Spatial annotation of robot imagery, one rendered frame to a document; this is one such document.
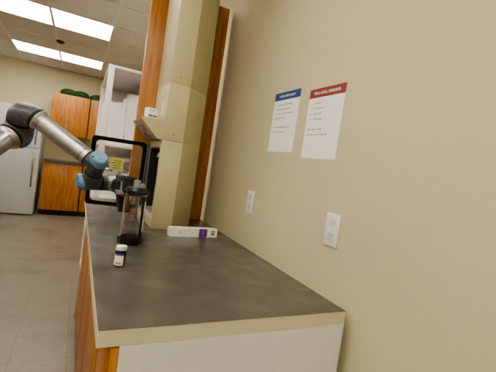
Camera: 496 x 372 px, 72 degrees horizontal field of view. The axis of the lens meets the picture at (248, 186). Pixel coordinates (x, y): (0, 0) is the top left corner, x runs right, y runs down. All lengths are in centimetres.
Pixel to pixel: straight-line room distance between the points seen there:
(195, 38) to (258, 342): 151
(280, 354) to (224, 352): 18
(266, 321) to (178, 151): 113
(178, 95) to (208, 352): 131
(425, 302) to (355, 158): 47
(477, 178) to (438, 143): 13
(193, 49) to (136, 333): 146
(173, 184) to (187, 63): 64
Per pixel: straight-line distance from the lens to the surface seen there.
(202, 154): 228
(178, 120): 185
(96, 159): 160
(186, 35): 194
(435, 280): 97
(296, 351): 108
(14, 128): 182
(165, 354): 91
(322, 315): 109
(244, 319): 94
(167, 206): 186
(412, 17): 119
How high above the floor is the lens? 133
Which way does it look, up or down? 3 degrees down
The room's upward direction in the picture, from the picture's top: 8 degrees clockwise
